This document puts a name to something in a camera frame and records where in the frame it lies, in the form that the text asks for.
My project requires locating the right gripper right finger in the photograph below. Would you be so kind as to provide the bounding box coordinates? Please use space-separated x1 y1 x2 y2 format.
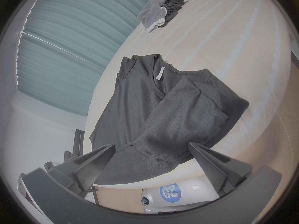
188 142 253 194

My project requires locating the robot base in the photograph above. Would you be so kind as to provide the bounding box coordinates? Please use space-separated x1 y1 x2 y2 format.
140 176 220 215

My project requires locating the pile of clothes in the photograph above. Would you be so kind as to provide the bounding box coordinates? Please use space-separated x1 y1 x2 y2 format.
137 0 196 34

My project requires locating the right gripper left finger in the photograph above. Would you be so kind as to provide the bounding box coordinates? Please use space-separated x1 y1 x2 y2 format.
47 144 116 192

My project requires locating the bed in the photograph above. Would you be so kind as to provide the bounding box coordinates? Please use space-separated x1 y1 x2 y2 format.
84 0 292 188

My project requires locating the blue-green curtain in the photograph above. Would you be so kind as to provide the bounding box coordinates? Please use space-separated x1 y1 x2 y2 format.
22 0 152 70
16 33 105 117

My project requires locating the black chest of drawers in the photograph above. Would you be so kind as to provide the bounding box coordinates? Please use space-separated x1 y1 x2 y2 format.
73 129 85 157

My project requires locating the black T-shirt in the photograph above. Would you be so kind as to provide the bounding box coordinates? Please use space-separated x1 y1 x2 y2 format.
89 54 250 185

